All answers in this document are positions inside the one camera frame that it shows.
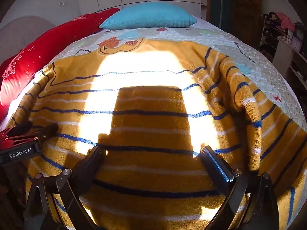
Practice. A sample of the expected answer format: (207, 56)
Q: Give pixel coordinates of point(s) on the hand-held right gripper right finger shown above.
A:
(215, 164)

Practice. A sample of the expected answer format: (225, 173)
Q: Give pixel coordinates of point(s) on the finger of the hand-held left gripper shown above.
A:
(22, 127)
(49, 130)

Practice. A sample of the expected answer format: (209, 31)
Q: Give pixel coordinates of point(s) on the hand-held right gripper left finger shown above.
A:
(96, 158)

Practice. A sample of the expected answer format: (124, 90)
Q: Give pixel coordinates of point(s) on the yellow striped towel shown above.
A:
(148, 115)

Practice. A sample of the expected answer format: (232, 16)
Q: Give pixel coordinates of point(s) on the pile of clothes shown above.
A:
(283, 22)

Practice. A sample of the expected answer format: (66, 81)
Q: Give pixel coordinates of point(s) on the white bed sheet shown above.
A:
(12, 110)

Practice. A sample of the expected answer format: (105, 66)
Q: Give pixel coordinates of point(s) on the red long pillow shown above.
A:
(48, 43)

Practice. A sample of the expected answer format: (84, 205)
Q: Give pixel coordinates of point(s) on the beige padded headboard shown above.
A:
(19, 33)

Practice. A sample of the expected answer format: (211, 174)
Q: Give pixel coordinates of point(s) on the white shelf unit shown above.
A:
(283, 52)

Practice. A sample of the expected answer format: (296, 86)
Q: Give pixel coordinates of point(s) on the heart patterned quilt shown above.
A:
(182, 34)

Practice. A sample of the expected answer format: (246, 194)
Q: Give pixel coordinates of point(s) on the teal pillow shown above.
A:
(148, 15)

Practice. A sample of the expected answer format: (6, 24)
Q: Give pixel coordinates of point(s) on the brown wooden door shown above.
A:
(248, 12)

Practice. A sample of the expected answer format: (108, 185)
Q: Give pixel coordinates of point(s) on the white wall socket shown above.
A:
(63, 3)

